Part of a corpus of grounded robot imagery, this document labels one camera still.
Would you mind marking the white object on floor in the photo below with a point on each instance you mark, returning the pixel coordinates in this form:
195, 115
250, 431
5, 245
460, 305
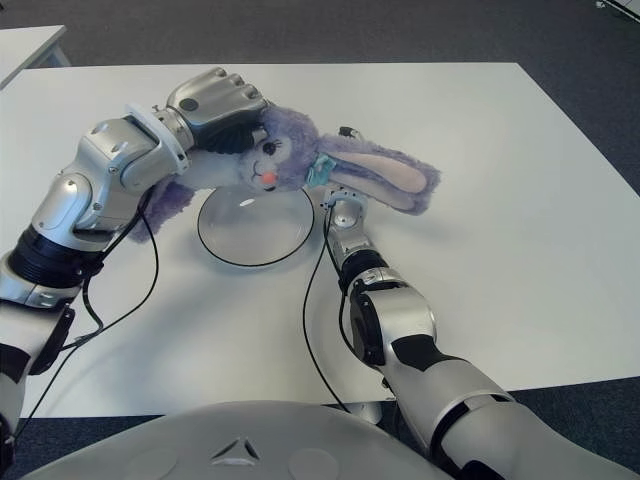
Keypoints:
620, 6

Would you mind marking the white plate black rim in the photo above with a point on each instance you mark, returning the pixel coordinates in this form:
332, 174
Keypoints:
255, 225

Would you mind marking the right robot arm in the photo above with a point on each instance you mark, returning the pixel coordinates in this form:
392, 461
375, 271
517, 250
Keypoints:
400, 310

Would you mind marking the white side table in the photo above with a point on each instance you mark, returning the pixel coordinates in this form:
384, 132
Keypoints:
25, 50

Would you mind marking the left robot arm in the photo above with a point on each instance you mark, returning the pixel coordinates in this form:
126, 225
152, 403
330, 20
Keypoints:
75, 215

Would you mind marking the purple plush bunny doll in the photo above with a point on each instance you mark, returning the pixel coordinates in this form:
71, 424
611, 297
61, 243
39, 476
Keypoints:
300, 150

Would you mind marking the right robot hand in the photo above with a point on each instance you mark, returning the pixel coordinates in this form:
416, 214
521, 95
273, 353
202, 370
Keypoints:
348, 131

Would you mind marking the silver robot torso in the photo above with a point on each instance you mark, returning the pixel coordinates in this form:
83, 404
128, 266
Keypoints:
240, 440

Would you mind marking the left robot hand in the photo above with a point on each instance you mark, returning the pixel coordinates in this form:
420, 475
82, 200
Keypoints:
210, 107

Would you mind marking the white table leg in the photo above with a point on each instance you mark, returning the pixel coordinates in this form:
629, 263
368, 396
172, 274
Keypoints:
367, 407

